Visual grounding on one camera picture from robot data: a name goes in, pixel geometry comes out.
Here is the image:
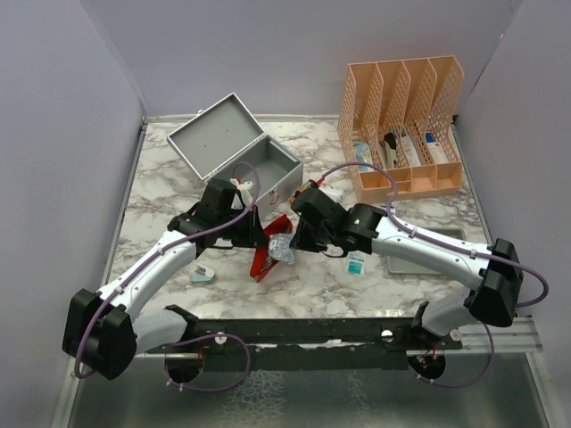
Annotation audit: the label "silver foil packet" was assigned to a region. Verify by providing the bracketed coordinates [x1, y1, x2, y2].
[268, 232, 295, 265]

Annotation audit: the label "black white thermometer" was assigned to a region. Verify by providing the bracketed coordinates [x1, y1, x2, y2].
[380, 132, 398, 169]

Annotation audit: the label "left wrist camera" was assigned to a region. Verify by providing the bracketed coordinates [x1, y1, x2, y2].
[230, 177, 254, 210]

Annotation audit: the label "red first aid pouch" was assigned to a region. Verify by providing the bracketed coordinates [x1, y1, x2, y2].
[250, 214, 294, 283]

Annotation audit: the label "white medicine box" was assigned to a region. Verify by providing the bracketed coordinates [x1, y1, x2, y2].
[401, 135, 423, 167]

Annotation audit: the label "red blue medicine box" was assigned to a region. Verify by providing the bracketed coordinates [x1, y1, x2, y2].
[426, 133, 449, 164]

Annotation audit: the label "purple cable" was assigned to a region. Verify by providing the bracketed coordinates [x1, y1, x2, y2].
[73, 160, 262, 393]
[319, 162, 550, 388]

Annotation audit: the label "white green bottle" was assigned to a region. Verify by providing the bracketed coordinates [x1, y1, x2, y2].
[327, 188, 343, 203]

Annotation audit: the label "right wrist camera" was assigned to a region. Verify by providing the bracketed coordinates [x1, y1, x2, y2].
[294, 179, 325, 197]

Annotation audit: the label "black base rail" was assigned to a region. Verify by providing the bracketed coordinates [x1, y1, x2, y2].
[149, 315, 461, 381]

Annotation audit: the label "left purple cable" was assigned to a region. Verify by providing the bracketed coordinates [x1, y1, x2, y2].
[73, 160, 262, 393]

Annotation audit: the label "grey plastic tray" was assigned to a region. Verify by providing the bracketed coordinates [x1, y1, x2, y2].
[385, 226, 465, 276]

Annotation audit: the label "peach file organizer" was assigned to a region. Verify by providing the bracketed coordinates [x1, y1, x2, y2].
[337, 55, 464, 202]

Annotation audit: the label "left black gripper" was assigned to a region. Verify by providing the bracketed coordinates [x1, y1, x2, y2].
[218, 205, 272, 248]

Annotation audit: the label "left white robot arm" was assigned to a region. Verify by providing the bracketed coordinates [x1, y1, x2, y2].
[62, 179, 267, 380]

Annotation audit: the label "silver metal case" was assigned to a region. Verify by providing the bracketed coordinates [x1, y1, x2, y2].
[167, 93, 303, 218]

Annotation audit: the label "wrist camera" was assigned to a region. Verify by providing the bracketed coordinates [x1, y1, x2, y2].
[230, 177, 254, 210]
[294, 179, 325, 197]

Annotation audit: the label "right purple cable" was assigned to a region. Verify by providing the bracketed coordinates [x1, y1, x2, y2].
[319, 162, 550, 388]

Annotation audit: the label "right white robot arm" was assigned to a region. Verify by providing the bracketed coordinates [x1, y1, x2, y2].
[291, 187, 523, 349]

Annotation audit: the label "teal medicine box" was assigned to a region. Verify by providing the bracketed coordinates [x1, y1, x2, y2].
[352, 140, 374, 172]

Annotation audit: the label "teal white gauze sachet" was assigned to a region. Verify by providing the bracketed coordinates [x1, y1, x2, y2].
[346, 251, 367, 276]

